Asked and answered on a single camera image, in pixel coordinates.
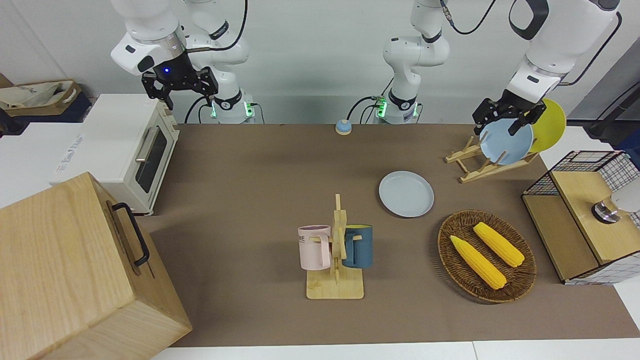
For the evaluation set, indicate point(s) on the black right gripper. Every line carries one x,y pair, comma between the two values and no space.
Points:
175,72

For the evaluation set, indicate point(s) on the yellow corn cob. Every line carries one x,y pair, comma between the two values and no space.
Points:
500,245
477,262

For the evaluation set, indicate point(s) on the gray round plate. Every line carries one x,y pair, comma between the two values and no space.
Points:
406,194

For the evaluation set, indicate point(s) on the pink mug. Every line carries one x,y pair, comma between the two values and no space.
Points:
312,250

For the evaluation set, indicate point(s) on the wooden mug rack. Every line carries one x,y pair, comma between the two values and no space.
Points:
335,290

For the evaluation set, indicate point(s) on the white toaster oven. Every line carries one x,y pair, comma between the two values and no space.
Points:
110,135

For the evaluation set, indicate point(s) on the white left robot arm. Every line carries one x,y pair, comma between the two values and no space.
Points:
560,40

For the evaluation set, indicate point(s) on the light blue plate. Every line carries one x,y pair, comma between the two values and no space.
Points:
510,149

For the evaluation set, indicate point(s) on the yellow plate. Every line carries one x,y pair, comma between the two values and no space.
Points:
551,125

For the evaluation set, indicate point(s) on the brown table mat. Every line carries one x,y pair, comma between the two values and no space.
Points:
250,175

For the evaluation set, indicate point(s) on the large wooden box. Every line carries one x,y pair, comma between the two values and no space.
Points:
60,270

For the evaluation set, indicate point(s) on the blue call bell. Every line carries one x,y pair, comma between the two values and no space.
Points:
343,128

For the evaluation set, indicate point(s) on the dark blue mug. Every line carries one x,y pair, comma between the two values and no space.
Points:
363,247

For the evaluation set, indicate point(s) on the wooden plate rack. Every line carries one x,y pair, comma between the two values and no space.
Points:
480,175

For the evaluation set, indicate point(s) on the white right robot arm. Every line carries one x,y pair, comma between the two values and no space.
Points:
150,30

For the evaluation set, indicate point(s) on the white silver cylindrical device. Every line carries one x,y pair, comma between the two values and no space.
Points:
607,211

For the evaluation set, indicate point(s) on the brown wicker basket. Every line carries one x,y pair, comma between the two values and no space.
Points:
520,281

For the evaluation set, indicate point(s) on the white bag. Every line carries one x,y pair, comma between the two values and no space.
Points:
30,94

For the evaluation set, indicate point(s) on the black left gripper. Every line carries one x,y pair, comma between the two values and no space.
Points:
515,106

